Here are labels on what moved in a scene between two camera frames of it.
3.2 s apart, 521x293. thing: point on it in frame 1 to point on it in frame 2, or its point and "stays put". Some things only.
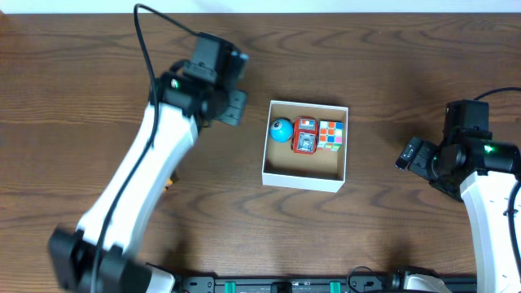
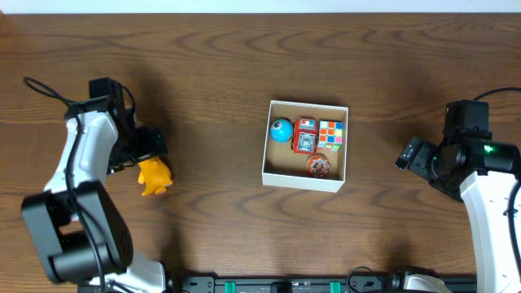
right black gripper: [418, 159] stays put
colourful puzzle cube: [330, 135] stays put
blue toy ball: [281, 130] stays put
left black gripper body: [232, 108] to [151, 146]
